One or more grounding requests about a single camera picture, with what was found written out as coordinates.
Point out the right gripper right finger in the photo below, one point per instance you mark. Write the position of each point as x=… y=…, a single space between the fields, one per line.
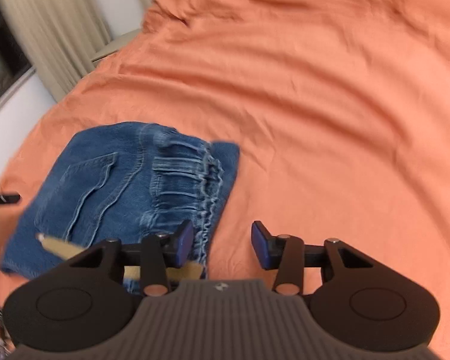
x=344 y=270

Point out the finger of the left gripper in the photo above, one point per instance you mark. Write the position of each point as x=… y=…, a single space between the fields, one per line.
x=7 y=199

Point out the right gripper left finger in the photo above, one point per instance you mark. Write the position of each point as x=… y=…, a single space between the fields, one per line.
x=158 y=263

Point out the blue denim jeans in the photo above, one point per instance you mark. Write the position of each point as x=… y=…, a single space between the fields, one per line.
x=125 y=181

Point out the orange bed sheet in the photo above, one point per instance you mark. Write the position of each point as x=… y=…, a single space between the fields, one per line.
x=341 y=109

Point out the beige curtain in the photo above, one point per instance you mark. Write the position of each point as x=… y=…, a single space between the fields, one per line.
x=59 y=37

